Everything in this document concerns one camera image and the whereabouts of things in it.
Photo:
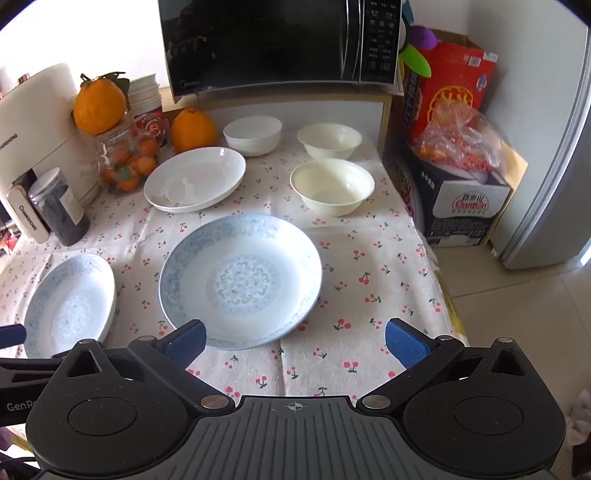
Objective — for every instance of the plastic bag of oranges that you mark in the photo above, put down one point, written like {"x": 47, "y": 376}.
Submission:
{"x": 457, "y": 138}

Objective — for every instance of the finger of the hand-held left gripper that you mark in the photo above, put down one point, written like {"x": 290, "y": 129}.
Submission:
{"x": 11, "y": 335}

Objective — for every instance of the black microwave oven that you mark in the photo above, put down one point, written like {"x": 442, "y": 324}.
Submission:
{"x": 258, "y": 41}

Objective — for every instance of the white bowl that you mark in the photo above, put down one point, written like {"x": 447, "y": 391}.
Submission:
{"x": 253, "y": 134}

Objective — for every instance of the silver refrigerator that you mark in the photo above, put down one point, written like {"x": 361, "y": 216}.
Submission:
{"x": 554, "y": 184}

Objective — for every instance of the stack of paper cups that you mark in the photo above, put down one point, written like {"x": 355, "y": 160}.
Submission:
{"x": 150, "y": 120}

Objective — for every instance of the large orange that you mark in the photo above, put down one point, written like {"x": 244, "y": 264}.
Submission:
{"x": 194, "y": 131}

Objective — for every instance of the dark water bottle carton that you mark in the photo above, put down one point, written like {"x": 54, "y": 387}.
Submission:
{"x": 466, "y": 207}

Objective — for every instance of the glass jar of small oranges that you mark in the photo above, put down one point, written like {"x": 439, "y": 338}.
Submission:
{"x": 129, "y": 161}

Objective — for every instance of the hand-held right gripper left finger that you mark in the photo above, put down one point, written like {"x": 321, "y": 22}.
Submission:
{"x": 187, "y": 341}

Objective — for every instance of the purple clothing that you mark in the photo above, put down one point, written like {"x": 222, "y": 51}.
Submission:
{"x": 9, "y": 445}

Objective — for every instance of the white air fryer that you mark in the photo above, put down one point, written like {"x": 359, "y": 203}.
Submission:
{"x": 41, "y": 120}

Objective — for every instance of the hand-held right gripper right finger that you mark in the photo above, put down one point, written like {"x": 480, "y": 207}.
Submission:
{"x": 404, "y": 344}

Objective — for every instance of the rose gold metal rack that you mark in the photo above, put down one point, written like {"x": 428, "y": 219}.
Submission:
{"x": 14, "y": 85}

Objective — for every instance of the orange with green leaves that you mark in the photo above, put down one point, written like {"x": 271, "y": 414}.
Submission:
{"x": 99, "y": 108}

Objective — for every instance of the blue patterned plate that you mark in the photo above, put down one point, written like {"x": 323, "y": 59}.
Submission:
{"x": 69, "y": 304}
{"x": 240, "y": 279}

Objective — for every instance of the purple and green plush toy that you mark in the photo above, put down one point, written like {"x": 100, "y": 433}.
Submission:
{"x": 422, "y": 38}

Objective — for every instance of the cream bowl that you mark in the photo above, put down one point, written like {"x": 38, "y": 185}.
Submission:
{"x": 332, "y": 187}
{"x": 329, "y": 141}

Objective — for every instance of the clear jar with dark contents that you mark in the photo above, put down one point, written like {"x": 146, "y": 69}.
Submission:
{"x": 62, "y": 212}

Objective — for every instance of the brown cardboard sheet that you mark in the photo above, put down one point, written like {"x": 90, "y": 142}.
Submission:
{"x": 518, "y": 164}

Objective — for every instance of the red cardboard box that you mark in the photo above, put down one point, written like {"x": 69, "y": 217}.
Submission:
{"x": 457, "y": 83}

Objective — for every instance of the white plate with faint flower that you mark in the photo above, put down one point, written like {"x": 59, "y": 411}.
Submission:
{"x": 196, "y": 177}

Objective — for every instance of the cherry print tablecloth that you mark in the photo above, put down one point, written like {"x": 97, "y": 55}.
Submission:
{"x": 369, "y": 286}

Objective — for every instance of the cluttered side shelf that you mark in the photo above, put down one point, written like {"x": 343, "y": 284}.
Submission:
{"x": 7, "y": 235}

